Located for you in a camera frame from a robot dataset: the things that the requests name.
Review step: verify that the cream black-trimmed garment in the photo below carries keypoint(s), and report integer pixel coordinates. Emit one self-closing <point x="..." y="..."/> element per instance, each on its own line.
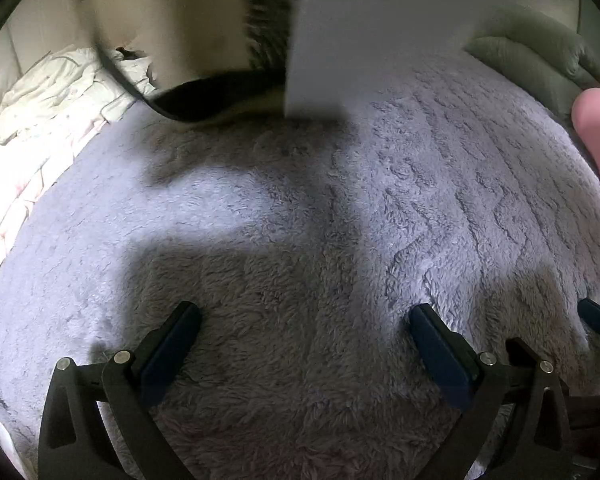
<point x="190" y="102"/>

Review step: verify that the person's pink leg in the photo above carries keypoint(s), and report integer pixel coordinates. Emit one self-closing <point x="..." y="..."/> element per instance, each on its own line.
<point x="597" y="125"/>

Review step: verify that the dark cloth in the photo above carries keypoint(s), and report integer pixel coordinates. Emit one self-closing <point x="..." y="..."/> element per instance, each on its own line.
<point x="126" y="53"/>

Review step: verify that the grey fleece blanket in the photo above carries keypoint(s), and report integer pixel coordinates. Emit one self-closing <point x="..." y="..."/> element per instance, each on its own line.
<point x="300" y="240"/>

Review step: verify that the cream quilted bedspread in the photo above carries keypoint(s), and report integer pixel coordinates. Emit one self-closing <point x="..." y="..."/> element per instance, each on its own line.
<point x="20" y="180"/>

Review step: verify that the white crumpled cloth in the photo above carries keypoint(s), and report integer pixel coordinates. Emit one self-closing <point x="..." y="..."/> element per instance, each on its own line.
<point x="55" y="90"/>

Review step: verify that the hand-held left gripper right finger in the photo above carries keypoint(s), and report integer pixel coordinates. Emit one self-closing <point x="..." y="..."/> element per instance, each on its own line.
<point x="440" y="357"/>

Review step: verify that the white sheet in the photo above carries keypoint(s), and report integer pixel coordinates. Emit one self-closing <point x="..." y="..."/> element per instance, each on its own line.
<point x="360" y="35"/>

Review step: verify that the green pillow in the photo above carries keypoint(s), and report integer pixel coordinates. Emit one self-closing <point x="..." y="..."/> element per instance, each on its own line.
<point x="520" y="67"/>
<point x="555" y="35"/>

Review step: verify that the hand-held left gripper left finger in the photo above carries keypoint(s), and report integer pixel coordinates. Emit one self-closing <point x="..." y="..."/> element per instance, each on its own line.
<point x="167" y="355"/>

